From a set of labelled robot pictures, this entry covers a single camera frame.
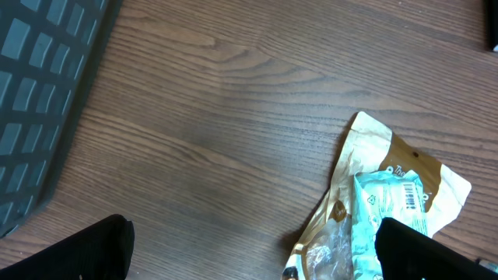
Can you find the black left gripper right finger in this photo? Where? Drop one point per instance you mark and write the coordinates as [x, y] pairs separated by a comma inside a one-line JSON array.
[[406, 254]]

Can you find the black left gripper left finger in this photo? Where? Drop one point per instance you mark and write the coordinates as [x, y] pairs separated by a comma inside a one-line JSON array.
[[101, 251]]

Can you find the teal snack packet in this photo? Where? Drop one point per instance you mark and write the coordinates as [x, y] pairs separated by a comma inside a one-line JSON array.
[[376, 196]]

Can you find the brown snack pouch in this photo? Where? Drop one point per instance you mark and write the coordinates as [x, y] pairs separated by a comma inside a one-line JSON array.
[[324, 249]]

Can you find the teal tissue pack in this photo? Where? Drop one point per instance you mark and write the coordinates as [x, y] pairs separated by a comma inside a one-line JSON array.
[[488, 264]]

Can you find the white barcode scanner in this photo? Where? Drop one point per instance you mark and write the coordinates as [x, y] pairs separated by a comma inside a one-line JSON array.
[[491, 17]]

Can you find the dark grey plastic basket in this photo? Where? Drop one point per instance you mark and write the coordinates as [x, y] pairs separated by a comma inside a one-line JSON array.
[[50, 55]]

